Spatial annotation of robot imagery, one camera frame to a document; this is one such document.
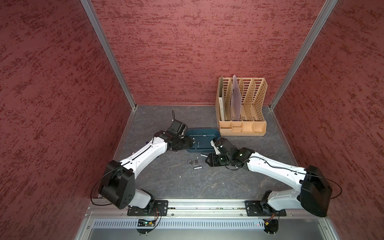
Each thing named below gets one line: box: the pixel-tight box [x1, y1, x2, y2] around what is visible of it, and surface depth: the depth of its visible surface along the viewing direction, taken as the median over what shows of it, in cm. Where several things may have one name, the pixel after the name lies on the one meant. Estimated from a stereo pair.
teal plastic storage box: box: [186, 128, 220, 153], surface depth 100 cm
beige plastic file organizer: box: [215, 77, 268, 136], surface depth 105 cm
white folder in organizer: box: [218, 75, 225, 121], surface depth 93 cm
